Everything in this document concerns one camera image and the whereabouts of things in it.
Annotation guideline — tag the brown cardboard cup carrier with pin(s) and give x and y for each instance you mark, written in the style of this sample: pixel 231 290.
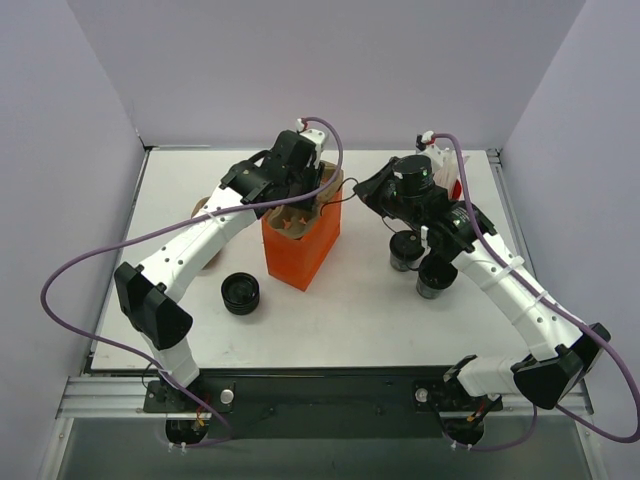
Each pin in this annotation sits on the brown cardboard cup carrier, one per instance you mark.
pixel 305 210

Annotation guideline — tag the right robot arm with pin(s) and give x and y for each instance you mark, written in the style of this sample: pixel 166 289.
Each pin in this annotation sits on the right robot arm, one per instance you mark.
pixel 462 240

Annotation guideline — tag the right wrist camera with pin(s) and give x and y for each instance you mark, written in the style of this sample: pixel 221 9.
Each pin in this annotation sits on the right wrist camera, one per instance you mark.
pixel 425 145

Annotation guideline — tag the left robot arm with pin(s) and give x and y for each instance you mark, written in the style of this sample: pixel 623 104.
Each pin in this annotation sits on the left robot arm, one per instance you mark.
pixel 149 293

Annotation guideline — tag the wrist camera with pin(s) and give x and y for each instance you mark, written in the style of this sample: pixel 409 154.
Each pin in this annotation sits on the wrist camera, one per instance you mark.
pixel 316 136
pixel 425 145

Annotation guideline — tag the black cup lid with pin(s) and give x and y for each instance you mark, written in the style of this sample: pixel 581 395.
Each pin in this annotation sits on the black cup lid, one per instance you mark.
pixel 406 245

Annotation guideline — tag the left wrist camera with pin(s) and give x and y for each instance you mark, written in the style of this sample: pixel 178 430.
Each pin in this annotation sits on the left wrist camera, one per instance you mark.
pixel 316 136

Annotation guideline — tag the stack of black lids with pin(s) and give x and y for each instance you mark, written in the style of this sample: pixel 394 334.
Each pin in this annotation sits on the stack of black lids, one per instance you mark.
pixel 240 293

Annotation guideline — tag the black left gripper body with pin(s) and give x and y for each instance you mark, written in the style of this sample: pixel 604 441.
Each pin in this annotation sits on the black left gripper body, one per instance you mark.
pixel 304 176

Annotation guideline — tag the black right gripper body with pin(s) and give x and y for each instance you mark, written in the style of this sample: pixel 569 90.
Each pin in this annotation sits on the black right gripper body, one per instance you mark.
pixel 379 185

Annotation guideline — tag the dark coffee cup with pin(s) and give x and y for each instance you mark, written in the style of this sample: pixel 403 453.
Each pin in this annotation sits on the dark coffee cup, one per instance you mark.
pixel 435 282
pixel 404 264

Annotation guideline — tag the red cylindrical cup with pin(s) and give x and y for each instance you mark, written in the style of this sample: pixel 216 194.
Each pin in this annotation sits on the red cylindrical cup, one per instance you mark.
pixel 456 191

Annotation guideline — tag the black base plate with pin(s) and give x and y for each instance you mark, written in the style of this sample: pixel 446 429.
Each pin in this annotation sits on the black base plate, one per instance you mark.
pixel 410 402

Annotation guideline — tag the aluminium frame rail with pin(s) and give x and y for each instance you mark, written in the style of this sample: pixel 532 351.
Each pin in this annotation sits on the aluminium frame rail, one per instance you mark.
pixel 124 397

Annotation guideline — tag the orange paper bag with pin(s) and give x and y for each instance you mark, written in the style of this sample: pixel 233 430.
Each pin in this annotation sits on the orange paper bag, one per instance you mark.
pixel 297 242

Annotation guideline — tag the white wrapped straws bundle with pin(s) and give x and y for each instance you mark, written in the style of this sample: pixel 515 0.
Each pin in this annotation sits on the white wrapped straws bundle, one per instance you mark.
pixel 446 175

